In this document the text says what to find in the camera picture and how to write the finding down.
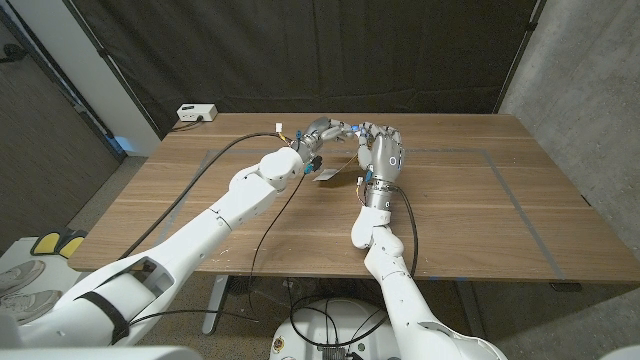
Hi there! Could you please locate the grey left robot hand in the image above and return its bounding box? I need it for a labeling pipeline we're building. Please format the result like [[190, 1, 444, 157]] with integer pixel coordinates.
[[292, 116, 360, 162]]

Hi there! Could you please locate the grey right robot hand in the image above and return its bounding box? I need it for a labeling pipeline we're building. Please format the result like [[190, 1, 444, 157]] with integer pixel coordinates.
[[353, 121, 405, 211]]

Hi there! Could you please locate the yellow new driver bumper sticker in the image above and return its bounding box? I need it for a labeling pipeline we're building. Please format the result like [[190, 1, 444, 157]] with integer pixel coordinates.
[[312, 152, 360, 182]]

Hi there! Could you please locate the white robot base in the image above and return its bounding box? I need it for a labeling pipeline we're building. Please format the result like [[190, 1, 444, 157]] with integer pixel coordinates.
[[268, 298, 401, 360]]

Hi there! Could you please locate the black backdrop curtain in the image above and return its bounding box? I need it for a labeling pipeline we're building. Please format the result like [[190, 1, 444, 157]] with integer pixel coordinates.
[[69, 0, 546, 139]]

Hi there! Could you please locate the white power outlet box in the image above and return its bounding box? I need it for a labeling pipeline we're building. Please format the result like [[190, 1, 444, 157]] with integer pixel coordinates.
[[176, 103, 219, 123]]

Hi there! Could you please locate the grey tape outline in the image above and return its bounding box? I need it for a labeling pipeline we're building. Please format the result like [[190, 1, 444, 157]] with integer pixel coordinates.
[[149, 147, 566, 281]]

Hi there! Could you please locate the black backdrop stand pole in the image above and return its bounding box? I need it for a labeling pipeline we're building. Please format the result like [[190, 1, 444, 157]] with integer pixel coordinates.
[[493, 0, 547, 114], [62, 0, 164, 140]]

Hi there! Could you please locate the black round fan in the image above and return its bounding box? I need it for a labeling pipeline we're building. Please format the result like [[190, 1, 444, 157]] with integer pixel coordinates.
[[227, 274, 259, 296]]

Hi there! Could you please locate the grey table leg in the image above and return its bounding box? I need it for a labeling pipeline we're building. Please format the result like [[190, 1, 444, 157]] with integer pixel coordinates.
[[457, 279, 489, 345]]

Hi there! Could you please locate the white table leg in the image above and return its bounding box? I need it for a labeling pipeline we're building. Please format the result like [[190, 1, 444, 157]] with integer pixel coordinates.
[[201, 274, 230, 335]]

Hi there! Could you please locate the yellow black foot pedal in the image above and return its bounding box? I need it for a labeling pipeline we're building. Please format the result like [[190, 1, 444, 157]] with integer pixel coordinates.
[[29, 230, 64, 257], [57, 229, 89, 260]]

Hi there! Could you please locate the white platform box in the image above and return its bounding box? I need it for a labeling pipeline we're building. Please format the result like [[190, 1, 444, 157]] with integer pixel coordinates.
[[0, 236, 101, 331]]

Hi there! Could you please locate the grey sneaker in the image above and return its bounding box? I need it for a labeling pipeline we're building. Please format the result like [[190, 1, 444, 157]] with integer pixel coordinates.
[[0, 289, 64, 327], [0, 258, 46, 297]]

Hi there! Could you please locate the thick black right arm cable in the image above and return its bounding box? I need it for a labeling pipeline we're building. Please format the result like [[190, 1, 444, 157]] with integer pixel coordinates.
[[288, 187, 420, 349]]

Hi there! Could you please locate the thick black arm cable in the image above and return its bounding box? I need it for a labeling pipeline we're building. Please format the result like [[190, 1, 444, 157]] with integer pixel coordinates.
[[117, 131, 291, 261], [288, 187, 420, 349]]

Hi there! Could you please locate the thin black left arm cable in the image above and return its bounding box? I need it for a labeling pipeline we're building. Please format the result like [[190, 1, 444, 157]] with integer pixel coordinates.
[[127, 169, 309, 326]]

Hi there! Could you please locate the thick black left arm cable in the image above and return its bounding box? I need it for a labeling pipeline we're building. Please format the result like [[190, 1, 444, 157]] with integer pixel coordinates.
[[117, 131, 291, 261]]

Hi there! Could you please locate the black wall rail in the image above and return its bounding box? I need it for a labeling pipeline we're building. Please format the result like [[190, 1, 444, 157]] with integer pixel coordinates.
[[0, 4, 129, 164]]

